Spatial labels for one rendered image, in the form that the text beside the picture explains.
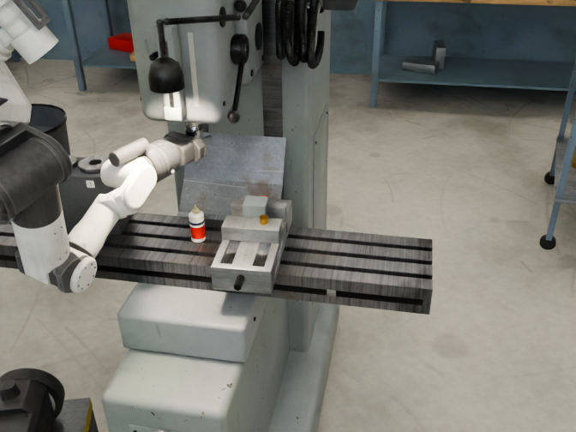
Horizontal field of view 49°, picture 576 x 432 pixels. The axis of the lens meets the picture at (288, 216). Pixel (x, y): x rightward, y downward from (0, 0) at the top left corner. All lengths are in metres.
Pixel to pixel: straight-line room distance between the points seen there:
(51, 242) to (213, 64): 0.52
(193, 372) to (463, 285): 1.83
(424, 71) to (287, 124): 3.38
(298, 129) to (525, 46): 4.10
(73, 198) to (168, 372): 0.54
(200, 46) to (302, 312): 1.21
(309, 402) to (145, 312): 0.83
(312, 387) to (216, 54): 1.32
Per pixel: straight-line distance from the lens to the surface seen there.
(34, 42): 1.18
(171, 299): 1.71
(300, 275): 1.62
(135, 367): 1.71
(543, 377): 2.83
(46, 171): 1.14
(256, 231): 1.61
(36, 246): 1.23
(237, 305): 1.66
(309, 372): 2.39
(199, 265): 1.68
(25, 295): 3.33
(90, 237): 1.39
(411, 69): 5.29
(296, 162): 2.00
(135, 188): 1.42
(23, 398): 1.90
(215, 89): 1.46
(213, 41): 1.43
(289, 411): 2.27
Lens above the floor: 1.90
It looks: 31 degrees down
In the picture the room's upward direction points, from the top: 1 degrees counter-clockwise
